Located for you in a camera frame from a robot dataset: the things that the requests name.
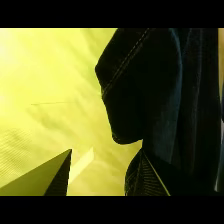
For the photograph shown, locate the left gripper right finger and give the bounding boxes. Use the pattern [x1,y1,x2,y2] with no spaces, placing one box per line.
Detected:
[124,149,214,197]

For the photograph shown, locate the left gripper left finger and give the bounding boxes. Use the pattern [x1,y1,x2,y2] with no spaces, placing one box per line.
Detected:
[0,148,73,197]

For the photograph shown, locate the dark blue jeans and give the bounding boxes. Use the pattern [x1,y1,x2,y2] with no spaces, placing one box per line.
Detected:
[94,28,221,197]

